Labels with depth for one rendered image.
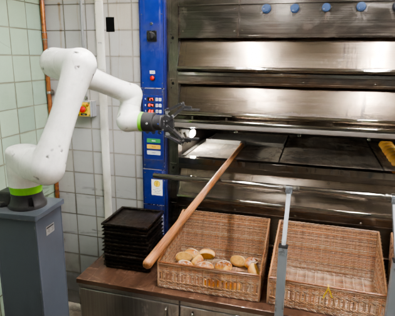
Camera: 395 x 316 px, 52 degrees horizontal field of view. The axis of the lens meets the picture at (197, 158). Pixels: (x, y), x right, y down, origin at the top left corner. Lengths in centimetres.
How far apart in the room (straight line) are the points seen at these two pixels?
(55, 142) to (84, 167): 131
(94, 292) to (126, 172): 77
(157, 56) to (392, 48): 127
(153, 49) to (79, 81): 98
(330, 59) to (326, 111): 28
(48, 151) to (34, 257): 45
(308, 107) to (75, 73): 131
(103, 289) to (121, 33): 149
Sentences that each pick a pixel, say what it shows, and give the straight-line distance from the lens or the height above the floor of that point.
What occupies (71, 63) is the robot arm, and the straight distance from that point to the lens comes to 159.
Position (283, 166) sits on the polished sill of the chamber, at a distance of 242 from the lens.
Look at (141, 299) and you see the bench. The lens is 235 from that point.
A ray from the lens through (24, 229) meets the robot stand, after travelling 173.
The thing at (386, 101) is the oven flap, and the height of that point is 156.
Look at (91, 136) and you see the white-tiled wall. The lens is 277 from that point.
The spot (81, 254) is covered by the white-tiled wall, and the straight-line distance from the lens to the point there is 311.
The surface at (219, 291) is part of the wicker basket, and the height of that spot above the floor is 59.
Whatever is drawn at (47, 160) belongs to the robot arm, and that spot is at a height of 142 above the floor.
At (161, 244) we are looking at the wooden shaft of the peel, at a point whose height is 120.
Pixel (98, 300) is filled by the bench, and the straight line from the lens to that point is 248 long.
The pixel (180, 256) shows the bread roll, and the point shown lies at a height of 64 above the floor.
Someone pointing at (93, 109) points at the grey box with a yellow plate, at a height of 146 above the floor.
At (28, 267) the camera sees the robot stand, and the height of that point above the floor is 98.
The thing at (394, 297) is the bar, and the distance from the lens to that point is 204.
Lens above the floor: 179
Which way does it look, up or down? 14 degrees down
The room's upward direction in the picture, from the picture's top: 1 degrees clockwise
